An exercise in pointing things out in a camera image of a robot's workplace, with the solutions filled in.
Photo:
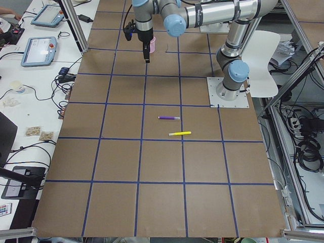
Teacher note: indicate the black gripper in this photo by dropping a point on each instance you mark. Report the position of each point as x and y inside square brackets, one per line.
[145, 36]

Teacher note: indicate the purple pen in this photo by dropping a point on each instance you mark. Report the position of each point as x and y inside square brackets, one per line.
[169, 117]

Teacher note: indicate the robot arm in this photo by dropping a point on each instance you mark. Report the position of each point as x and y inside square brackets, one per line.
[144, 9]
[239, 13]

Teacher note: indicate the pink mesh cup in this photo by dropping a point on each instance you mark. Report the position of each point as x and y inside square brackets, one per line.
[152, 45]

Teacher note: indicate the black power adapter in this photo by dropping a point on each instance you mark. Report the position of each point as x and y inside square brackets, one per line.
[85, 18]

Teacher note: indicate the yellow pen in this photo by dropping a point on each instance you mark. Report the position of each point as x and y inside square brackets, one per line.
[180, 133]

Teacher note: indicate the blue teach pendant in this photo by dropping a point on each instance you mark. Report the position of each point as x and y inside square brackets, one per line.
[39, 51]
[49, 16]

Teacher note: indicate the white chair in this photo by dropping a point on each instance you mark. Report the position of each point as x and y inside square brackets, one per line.
[257, 55]

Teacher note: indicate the aluminium frame post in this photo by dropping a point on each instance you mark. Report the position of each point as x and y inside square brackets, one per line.
[74, 24]

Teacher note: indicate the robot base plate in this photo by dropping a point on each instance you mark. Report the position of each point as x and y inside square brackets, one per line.
[220, 97]

